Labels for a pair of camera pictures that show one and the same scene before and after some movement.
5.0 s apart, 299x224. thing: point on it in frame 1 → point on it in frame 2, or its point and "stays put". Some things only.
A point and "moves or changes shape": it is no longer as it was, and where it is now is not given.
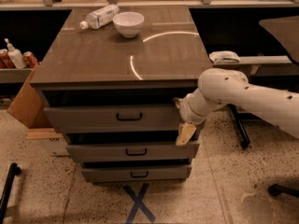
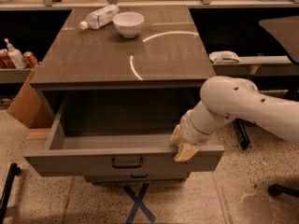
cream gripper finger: [178, 102] → [176, 136]
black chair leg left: [13, 171] stays put
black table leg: [238, 118] stays put
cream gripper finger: [185, 132] → [185, 152]
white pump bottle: [16, 55] stays put
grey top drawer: [112, 119] moves or changes shape
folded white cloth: [224, 57] stays put
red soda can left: [6, 62] stays put
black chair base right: [275, 189] stays put
